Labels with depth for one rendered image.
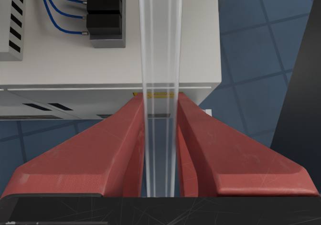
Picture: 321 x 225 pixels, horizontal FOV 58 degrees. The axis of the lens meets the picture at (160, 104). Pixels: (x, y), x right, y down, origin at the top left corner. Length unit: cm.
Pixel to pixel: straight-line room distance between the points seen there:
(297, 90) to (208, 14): 33
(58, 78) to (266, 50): 88
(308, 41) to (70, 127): 99
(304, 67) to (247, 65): 98
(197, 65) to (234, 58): 69
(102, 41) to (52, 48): 9
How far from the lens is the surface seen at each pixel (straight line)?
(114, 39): 44
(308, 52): 18
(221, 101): 110
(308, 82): 18
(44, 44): 50
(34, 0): 54
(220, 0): 64
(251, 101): 113
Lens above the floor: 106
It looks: 82 degrees down
